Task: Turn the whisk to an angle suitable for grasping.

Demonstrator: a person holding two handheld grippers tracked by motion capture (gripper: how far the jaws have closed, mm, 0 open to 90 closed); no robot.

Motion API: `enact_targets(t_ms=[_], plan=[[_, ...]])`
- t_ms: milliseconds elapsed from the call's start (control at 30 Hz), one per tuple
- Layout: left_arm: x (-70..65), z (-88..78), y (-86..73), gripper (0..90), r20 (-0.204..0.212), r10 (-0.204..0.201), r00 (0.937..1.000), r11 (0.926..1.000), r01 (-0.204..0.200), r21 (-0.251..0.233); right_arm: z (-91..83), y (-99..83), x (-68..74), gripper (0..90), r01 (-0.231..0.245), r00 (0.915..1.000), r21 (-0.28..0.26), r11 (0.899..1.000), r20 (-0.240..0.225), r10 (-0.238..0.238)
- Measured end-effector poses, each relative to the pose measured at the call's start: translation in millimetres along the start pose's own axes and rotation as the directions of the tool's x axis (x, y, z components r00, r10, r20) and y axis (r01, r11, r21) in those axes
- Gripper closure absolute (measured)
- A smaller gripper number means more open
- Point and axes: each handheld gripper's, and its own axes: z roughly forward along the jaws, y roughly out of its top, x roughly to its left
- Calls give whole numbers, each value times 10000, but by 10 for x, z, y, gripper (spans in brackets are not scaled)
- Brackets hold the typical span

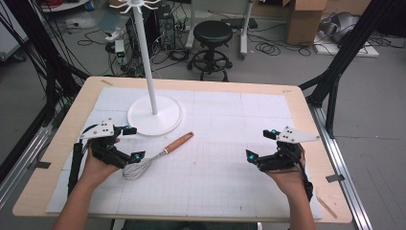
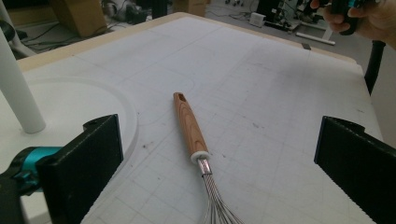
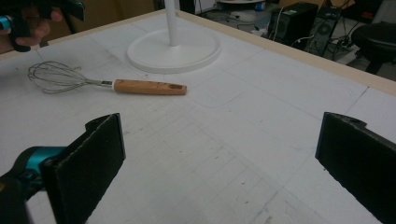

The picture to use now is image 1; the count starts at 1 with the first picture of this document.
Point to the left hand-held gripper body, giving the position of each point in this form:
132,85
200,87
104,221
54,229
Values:
102,131

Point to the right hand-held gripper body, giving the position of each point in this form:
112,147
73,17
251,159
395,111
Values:
298,135

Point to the person's left hand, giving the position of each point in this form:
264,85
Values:
95,171

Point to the person's right hand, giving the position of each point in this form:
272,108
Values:
288,180

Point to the white grid mat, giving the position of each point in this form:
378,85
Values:
207,182

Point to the black tape piece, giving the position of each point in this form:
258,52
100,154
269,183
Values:
335,178
43,165

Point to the thin wooden stick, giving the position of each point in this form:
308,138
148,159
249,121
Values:
326,206

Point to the white power strip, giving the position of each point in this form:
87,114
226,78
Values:
119,48

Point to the white hook rack stand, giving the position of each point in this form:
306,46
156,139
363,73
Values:
143,48

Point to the white flat board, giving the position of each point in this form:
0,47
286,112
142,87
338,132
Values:
351,49

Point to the white stand leg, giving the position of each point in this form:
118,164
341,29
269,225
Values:
245,32
191,25

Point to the black computer tower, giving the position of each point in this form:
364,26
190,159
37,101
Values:
166,28

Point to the cardboard box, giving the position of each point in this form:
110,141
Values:
303,25

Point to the black round stool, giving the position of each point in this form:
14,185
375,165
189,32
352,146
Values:
213,32

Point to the grey device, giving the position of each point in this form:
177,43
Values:
343,25

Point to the aluminium rail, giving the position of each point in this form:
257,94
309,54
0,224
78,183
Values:
22,159
344,179

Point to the black metal frame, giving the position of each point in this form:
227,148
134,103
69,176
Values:
348,51
35,41

